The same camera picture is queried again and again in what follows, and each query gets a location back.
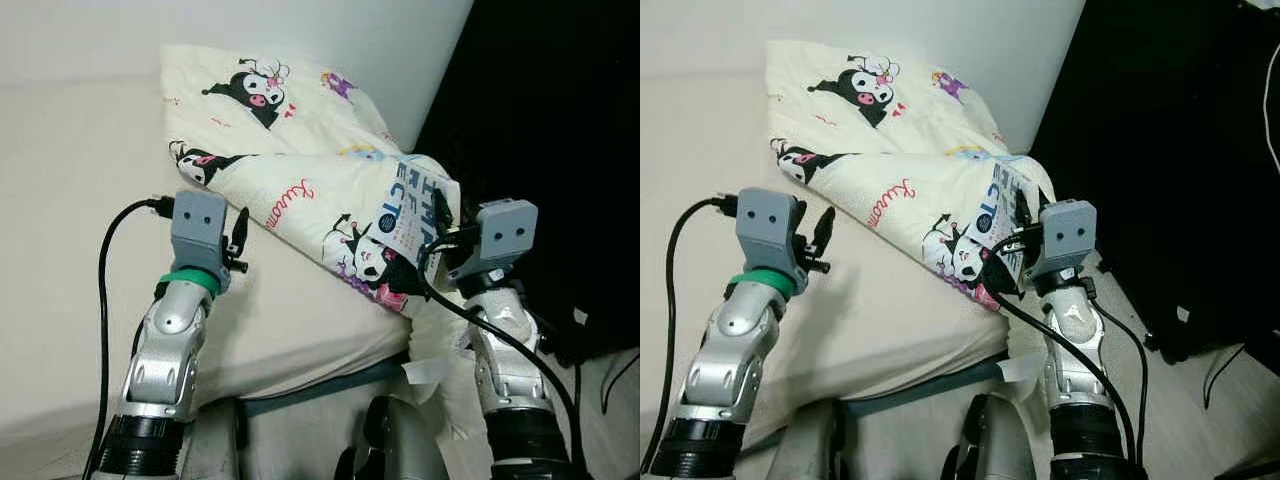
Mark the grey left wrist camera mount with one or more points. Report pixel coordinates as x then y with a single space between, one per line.
200 225
765 225

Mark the white blue print book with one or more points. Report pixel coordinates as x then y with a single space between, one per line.
1005 215
410 215

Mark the black wardrobe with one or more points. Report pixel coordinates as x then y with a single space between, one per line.
1170 150
550 120

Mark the cream bed mattress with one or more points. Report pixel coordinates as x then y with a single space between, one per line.
700 200
80 200

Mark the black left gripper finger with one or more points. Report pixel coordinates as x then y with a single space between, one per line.
242 228
824 228

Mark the dark teal bed frame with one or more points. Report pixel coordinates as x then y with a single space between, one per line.
320 385
920 385

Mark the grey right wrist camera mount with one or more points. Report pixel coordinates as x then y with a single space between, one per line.
505 230
1065 230

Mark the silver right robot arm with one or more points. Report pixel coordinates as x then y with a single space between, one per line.
510 350
1075 350

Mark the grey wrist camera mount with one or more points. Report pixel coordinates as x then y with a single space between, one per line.
505 230
200 225
765 225
1065 230

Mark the grey right robot leg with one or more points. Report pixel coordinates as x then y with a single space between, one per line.
995 450
400 450

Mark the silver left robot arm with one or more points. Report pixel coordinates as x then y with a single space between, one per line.
735 350
165 350

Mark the cream cartoon print blanket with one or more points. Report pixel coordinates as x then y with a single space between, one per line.
880 190
280 190

